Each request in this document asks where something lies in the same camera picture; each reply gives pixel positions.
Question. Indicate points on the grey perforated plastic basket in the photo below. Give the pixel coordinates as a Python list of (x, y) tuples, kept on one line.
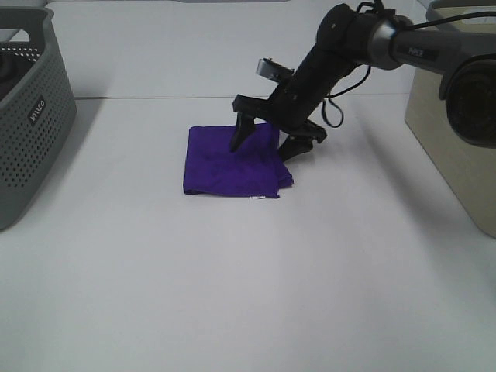
[(38, 108)]

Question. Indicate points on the purple towel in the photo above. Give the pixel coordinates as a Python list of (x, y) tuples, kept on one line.
[(254, 170)]

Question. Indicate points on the beige basket with grey rim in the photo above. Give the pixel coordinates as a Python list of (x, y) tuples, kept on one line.
[(468, 170)]

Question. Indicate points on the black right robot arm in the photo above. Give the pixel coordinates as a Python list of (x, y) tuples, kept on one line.
[(375, 36)]

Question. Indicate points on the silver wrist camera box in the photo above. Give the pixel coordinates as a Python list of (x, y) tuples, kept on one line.
[(273, 71)]

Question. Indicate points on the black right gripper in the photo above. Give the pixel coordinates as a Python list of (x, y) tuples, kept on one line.
[(292, 102)]

